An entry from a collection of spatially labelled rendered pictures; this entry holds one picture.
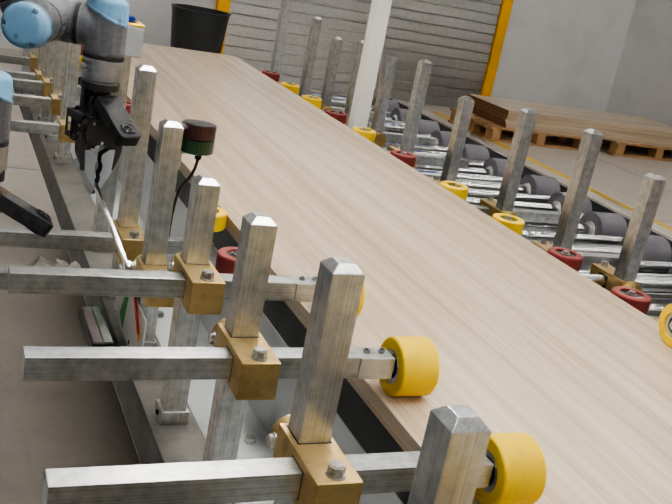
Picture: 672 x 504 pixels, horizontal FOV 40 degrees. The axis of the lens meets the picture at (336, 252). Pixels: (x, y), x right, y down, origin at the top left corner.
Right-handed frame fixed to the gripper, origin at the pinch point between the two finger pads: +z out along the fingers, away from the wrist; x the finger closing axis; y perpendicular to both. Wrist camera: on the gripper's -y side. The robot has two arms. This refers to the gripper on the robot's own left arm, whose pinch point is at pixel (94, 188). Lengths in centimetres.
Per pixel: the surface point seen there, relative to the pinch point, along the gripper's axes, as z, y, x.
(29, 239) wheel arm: 10.8, 3.3, 10.5
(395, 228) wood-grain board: 4, -23, -60
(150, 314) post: 16.2, -23.3, -0.4
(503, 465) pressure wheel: -3, -105, 8
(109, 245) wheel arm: 11.2, -1.8, -3.5
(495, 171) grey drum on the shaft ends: 12, 39, -178
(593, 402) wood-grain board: 4, -94, -30
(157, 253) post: 4.5, -23.2, -0.2
